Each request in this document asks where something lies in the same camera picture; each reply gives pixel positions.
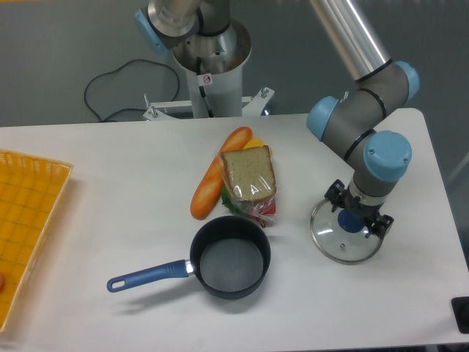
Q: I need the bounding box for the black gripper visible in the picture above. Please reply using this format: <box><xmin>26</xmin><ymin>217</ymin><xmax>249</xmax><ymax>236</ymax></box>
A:
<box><xmin>325</xmin><ymin>179</ymin><xmax>394</xmax><ymax>238</ymax></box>

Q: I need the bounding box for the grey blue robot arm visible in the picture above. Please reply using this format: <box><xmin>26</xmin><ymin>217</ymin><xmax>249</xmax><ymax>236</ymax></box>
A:
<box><xmin>134</xmin><ymin>1</ymin><xmax>420</xmax><ymax>238</ymax></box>

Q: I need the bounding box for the black cable on floor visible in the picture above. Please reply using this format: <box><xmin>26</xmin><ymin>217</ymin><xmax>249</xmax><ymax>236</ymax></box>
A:
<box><xmin>84</xmin><ymin>58</ymin><xmax>181</xmax><ymax>123</ymax></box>

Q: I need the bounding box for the wrapped sandwich in plastic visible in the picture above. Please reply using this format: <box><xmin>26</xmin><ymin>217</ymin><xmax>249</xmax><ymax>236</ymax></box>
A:
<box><xmin>219</xmin><ymin>145</ymin><xmax>277</xmax><ymax>228</ymax></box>

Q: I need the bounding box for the black saucepan with blue handle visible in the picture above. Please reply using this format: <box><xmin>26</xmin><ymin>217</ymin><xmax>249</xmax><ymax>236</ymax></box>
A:
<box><xmin>106</xmin><ymin>216</ymin><xmax>271</xmax><ymax>300</ymax></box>

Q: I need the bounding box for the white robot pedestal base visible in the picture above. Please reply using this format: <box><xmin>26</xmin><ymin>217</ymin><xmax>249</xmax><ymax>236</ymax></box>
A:
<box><xmin>144</xmin><ymin>19</ymin><xmax>275</xmax><ymax>120</ymax></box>

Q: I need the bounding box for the yellow plastic basket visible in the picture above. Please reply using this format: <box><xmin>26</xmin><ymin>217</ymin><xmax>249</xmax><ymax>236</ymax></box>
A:
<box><xmin>1</xmin><ymin>150</ymin><xmax>73</xmax><ymax>332</ymax></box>

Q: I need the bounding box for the orange toy baguette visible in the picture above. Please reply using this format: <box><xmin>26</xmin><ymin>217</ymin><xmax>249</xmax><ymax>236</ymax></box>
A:
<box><xmin>190</xmin><ymin>126</ymin><xmax>254</xmax><ymax>220</ymax></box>

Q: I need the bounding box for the glass lid with blue knob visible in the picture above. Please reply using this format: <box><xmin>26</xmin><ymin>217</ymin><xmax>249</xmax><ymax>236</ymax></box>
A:
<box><xmin>310</xmin><ymin>199</ymin><xmax>383</xmax><ymax>265</ymax></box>

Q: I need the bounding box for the yellow toy pepper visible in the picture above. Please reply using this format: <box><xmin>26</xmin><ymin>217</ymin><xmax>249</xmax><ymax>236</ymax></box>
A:
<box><xmin>243</xmin><ymin>138</ymin><xmax>265</xmax><ymax>150</ymax></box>

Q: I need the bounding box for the black device at table corner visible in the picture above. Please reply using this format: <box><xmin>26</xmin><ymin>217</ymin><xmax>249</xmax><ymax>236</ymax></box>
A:
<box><xmin>451</xmin><ymin>296</ymin><xmax>469</xmax><ymax>334</ymax></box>

